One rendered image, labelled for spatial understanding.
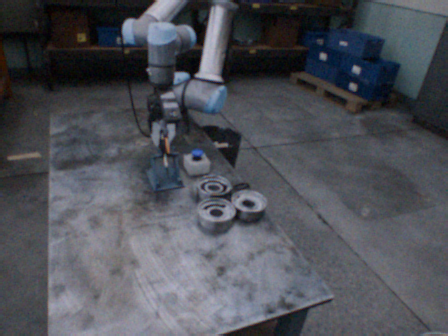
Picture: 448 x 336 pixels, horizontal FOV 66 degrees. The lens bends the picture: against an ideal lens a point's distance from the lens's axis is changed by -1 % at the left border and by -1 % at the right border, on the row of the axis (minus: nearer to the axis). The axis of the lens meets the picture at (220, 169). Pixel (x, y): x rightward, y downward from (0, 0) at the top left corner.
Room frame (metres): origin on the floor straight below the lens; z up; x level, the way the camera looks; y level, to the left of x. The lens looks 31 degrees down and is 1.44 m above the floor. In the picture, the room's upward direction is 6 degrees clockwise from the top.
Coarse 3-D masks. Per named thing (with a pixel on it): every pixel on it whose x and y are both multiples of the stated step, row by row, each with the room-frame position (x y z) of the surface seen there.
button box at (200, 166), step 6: (186, 156) 1.04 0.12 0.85; (192, 156) 1.04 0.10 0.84; (204, 156) 1.05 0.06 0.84; (186, 162) 1.02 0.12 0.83; (192, 162) 1.00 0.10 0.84; (198, 162) 1.01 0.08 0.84; (204, 162) 1.01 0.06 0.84; (186, 168) 1.02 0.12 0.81; (192, 168) 0.99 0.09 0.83; (198, 168) 1.00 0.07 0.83; (204, 168) 1.01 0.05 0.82; (192, 174) 0.99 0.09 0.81; (198, 174) 1.00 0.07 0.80
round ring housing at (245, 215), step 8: (240, 192) 0.87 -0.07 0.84; (248, 192) 0.88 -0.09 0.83; (256, 192) 0.87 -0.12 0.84; (232, 200) 0.83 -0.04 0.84; (240, 200) 0.84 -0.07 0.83; (248, 200) 0.85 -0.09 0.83; (264, 200) 0.84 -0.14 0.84; (240, 208) 0.79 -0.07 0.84; (248, 208) 0.80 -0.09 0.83; (256, 208) 0.81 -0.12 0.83; (264, 208) 0.80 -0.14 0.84; (240, 216) 0.78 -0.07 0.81; (248, 216) 0.78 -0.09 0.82; (256, 216) 0.78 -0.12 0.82
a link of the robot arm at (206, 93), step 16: (208, 0) 1.40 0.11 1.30; (224, 0) 1.36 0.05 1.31; (240, 0) 1.39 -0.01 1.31; (224, 16) 1.36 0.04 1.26; (208, 32) 1.35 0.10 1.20; (224, 32) 1.35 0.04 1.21; (208, 48) 1.33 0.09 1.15; (224, 48) 1.34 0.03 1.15; (208, 64) 1.31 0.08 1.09; (192, 80) 1.33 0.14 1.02; (208, 80) 1.27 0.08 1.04; (192, 96) 1.27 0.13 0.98; (208, 96) 1.25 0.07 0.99; (224, 96) 1.31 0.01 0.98; (208, 112) 1.26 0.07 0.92
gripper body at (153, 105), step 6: (150, 84) 0.98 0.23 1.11; (156, 84) 0.96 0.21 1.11; (162, 84) 0.96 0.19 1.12; (168, 84) 0.97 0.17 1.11; (156, 90) 0.99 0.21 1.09; (150, 96) 1.02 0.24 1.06; (156, 96) 0.99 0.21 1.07; (150, 102) 0.98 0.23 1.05; (156, 102) 0.97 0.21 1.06; (150, 108) 1.00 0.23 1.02; (156, 108) 0.96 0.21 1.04; (156, 114) 0.96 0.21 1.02; (162, 114) 0.97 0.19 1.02
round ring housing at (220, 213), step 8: (208, 200) 0.81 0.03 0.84; (216, 200) 0.82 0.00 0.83; (224, 200) 0.82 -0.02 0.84; (200, 208) 0.78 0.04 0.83; (208, 208) 0.79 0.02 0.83; (216, 208) 0.79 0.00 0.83; (232, 208) 0.79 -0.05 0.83; (200, 216) 0.74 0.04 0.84; (208, 216) 0.75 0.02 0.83; (216, 216) 0.79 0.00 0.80; (224, 216) 0.76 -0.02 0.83; (232, 216) 0.75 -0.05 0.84; (208, 224) 0.72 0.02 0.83; (216, 224) 0.72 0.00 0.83; (224, 224) 0.72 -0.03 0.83
